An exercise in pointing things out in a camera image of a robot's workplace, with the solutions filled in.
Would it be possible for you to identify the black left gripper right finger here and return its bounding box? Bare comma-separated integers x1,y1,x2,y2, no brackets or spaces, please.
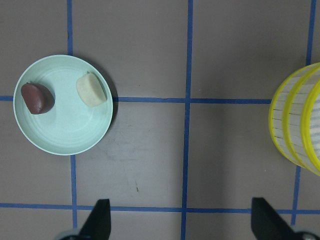
251,197,296,240

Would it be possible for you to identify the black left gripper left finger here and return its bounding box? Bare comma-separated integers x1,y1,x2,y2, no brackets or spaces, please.
79,199,111,240

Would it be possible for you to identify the yellow steamer top layer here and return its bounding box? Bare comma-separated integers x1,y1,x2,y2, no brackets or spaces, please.
282,63,320,175

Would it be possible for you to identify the yellow steamer layer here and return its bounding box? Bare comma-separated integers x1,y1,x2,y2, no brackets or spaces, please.
282,63,320,175
268,66,309,167

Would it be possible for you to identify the white bun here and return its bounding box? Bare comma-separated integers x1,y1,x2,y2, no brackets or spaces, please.
76,73,107,108

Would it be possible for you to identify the yellow steamer bottom layer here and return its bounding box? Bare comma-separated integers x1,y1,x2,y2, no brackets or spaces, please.
268,66,309,167

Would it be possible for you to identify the light green round plate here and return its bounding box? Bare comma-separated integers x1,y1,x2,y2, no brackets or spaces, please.
13,55,113,156

